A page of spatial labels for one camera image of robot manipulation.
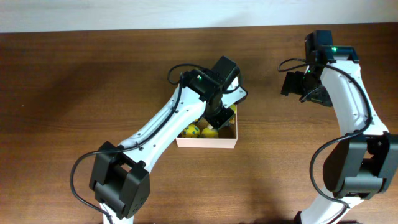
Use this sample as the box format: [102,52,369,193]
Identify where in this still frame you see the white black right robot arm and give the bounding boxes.
[281,44,397,223]

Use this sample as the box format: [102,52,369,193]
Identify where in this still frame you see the pink open cardboard box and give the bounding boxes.
[176,104,238,149]

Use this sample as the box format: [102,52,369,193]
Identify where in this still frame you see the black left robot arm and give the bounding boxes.
[89,56,246,223]

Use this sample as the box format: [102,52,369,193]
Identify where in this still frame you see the yellow ball with blue letters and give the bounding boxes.
[180,124,201,138]

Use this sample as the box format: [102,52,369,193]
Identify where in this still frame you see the yellow cat rattle drum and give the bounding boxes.
[205,107,236,130]

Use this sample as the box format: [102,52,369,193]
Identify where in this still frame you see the yellow ball with grey eyes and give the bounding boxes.
[201,128,219,139]

